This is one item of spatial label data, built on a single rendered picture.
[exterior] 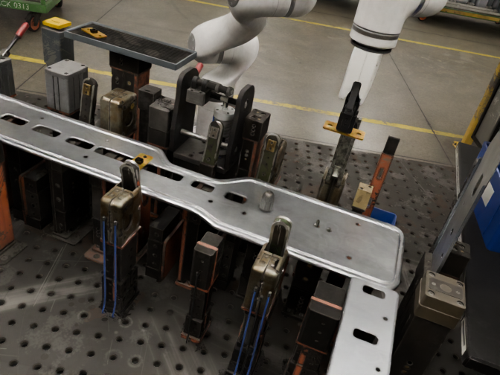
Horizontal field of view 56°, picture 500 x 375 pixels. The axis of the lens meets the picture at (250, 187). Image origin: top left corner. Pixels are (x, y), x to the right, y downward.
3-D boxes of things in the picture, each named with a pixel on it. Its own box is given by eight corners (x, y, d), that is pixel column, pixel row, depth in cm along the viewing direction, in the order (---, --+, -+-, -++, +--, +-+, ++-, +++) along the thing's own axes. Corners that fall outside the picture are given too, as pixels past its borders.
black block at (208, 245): (171, 342, 113) (181, 252, 97) (190, 310, 122) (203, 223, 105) (202, 355, 112) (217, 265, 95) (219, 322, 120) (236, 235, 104)
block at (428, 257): (377, 370, 116) (422, 284, 99) (382, 333, 126) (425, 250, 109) (389, 374, 115) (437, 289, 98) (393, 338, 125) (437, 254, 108)
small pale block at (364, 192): (320, 292, 134) (357, 188, 113) (322, 284, 137) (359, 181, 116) (332, 297, 133) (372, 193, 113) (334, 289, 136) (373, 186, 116)
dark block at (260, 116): (223, 238, 146) (245, 117, 122) (231, 225, 152) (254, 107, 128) (238, 244, 145) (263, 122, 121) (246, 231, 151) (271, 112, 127)
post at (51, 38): (49, 150, 169) (38, 27, 145) (63, 141, 175) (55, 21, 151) (67, 156, 168) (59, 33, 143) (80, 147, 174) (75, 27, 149)
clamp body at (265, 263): (214, 377, 107) (237, 268, 88) (234, 338, 117) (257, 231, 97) (251, 393, 106) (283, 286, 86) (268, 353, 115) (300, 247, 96)
